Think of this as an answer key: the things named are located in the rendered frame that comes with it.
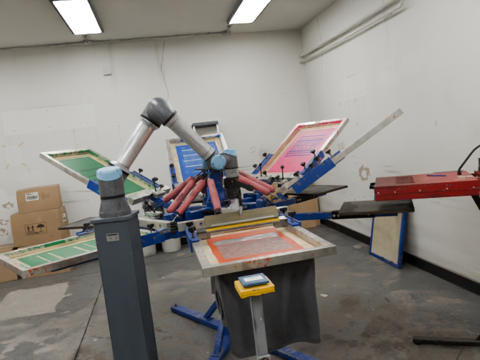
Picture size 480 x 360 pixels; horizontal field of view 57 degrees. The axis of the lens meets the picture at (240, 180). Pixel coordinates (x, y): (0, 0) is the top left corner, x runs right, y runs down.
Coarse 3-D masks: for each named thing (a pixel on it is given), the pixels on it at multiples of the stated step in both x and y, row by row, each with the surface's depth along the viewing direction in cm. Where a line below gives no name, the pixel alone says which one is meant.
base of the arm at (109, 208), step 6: (102, 198) 207; (108, 198) 206; (114, 198) 206; (120, 198) 208; (102, 204) 207; (108, 204) 205; (114, 204) 206; (120, 204) 208; (126, 204) 210; (102, 210) 208; (108, 210) 205; (114, 210) 205; (120, 210) 208; (126, 210) 208; (102, 216) 206; (108, 216) 205; (114, 216) 205
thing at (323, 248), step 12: (252, 228) 259; (288, 228) 245; (300, 228) 231; (312, 240) 207; (324, 240) 201; (288, 252) 188; (300, 252) 187; (312, 252) 188; (324, 252) 189; (204, 264) 184; (216, 264) 182; (228, 264) 181; (240, 264) 182; (252, 264) 183; (264, 264) 184; (276, 264) 185; (204, 276) 179
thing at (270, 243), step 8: (248, 232) 251; (256, 232) 249; (264, 232) 246; (272, 232) 244; (280, 232) 242; (248, 240) 233; (256, 240) 230; (264, 240) 228; (272, 240) 226; (280, 240) 224; (288, 240) 223; (256, 248) 214; (264, 248) 213; (272, 248) 211; (280, 248) 209; (288, 248) 208; (296, 248) 206; (304, 248) 204
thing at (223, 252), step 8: (208, 240) 243; (216, 240) 241; (216, 248) 224; (224, 248) 222; (232, 248) 220; (240, 248) 218; (248, 248) 216; (216, 256) 208; (224, 256) 206; (232, 256) 204; (256, 256) 200
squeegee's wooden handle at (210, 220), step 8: (264, 208) 243; (272, 208) 243; (208, 216) 237; (216, 216) 237; (224, 216) 238; (232, 216) 238; (240, 216) 239; (248, 216) 239; (256, 216) 240; (208, 224) 235
